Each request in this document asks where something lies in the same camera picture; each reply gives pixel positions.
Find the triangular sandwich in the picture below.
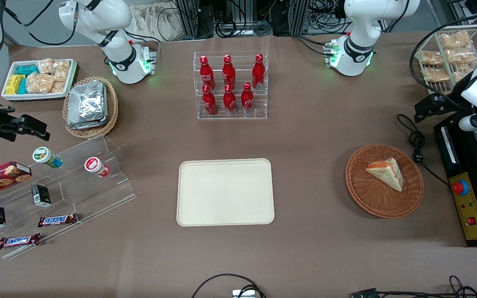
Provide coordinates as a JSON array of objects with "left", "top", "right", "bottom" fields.
[{"left": 365, "top": 157, "right": 405, "bottom": 192}]

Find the white rectangular snack tray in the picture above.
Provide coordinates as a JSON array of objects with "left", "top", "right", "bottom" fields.
[{"left": 1, "top": 58, "right": 78, "bottom": 102}]

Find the light oval wicker basket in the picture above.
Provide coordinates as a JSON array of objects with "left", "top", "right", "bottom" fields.
[{"left": 63, "top": 76, "right": 119, "bottom": 139}]

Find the round brown wicker basket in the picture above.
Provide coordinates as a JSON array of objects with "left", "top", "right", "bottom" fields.
[{"left": 345, "top": 144, "right": 424, "bottom": 219}]

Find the cream plastic tray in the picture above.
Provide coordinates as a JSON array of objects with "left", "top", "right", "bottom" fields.
[{"left": 176, "top": 158, "right": 275, "bottom": 227}]

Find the clear bag of crackers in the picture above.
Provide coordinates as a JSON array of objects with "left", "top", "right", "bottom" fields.
[
  {"left": 419, "top": 50, "right": 444, "bottom": 67},
  {"left": 422, "top": 67, "right": 451, "bottom": 83},
  {"left": 445, "top": 48, "right": 477, "bottom": 65},
  {"left": 453, "top": 68, "right": 476, "bottom": 84},
  {"left": 440, "top": 31, "right": 471, "bottom": 50}
]

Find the green lid cup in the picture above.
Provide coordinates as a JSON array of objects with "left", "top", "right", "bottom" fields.
[{"left": 32, "top": 147, "right": 63, "bottom": 169}]

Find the yellow snack packet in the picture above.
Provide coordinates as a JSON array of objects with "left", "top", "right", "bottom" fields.
[{"left": 5, "top": 74, "right": 26, "bottom": 95}]

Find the black appliance with yellow panel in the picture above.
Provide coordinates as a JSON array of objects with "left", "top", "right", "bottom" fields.
[{"left": 434, "top": 111, "right": 477, "bottom": 248}]

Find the silver foil pack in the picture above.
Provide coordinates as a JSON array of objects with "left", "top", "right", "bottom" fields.
[
  {"left": 69, "top": 81, "right": 106, "bottom": 125},
  {"left": 66, "top": 112, "right": 109, "bottom": 130}
]

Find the red lid cup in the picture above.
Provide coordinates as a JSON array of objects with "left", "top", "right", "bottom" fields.
[{"left": 84, "top": 156, "right": 111, "bottom": 178}]

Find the red emergency stop button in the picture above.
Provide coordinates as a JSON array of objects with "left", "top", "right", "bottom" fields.
[{"left": 451, "top": 179, "right": 470, "bottom": 197}]

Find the clear acrylic stepped display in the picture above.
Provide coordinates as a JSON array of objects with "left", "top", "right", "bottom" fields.
[{"left": 0, "top": 135, "right": 137, "bottom": 260}]

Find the snickers bar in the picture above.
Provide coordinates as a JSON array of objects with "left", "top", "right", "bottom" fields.
[
  {"left": 38, "top": 213, "right": 79, "bottom": 228},
  {"left": 0, "top": 233, "right": 41, "bottom": 250}
]

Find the beige cloth bag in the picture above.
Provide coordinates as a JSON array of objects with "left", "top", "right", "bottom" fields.
[{"left": 132, "top": 3, "right": 182, "bottom": 42}]

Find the red cola bottle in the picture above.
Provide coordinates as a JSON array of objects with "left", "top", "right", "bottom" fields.
[
  {"left": 202, "top": 85, "right": 218, "bottom": 116},
  {"left": 200, "top": 56, "right": 216, "bottom": 90},
  {"left": 241, "top": 82, "right": 255, "bottom": 113},
  {"left": 252, "top": 54, "right": 266, "bottom": 90},
  {"left": 222, "top": 55, "right": 236, "bottom": 87},
  {"left": 223, "top": 84, "right": 237, "bottom": 113}
]

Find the clear acrylic bottle rack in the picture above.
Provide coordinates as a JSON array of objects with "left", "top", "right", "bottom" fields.
[{"left": 193, "top": 51, "right": 269, "bottom": 120}]

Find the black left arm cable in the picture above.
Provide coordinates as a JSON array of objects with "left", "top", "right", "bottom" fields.
[{"left": 410, "top": 12, "right": 477, "bottom": 100}]

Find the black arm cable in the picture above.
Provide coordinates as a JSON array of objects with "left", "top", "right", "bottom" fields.
[
  {"left": 410, "top": 12, "right": 477, "bottom": 100},
  {"left": 3, "top": 0, "right": 78, "bottom": 46}
]

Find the white wire rack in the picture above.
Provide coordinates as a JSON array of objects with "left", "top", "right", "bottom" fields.
[{"left": 414, "top": 24, "right": 477, "bottom": 95}]

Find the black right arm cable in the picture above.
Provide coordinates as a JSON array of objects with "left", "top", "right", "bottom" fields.
[{"left": 3, "top": 0, "right": 78, "bottom": 46}]

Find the ribbed metal frame post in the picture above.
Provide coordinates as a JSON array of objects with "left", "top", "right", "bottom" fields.
[
  {"left": 174, "top": 0, "right": 215, "bottom": 40},
  {"left": 290, "top": 0, "right": 310, "bottom": 36}
]

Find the black plug with cable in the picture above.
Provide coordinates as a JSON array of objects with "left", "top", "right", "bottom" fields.
[{"left": 348, "top": 275, "right": 477, "bottom": 298}]

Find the black looped cable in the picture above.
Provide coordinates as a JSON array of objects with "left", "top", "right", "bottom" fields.
[{"left": 191, "top": 273, "right": 267, "bottom": 298}]

